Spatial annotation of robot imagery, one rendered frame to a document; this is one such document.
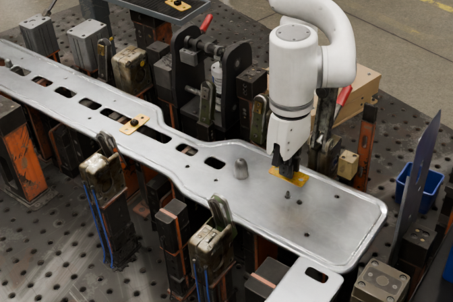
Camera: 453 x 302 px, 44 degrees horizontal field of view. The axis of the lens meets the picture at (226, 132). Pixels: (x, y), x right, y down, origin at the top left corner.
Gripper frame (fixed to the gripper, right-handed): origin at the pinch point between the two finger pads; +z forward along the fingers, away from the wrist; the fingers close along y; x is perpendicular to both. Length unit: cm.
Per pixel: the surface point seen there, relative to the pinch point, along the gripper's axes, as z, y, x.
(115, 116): 11, -1, -55
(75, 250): 40, 24, -52
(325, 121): -2.1, -14.8, 0.4
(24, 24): 4, -13, -106
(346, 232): 9.5, 1.9, 15.2
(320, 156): 7.1, -13.2, 0.6
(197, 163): 9.6, 2.5, -23.6
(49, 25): 6, -19, -102
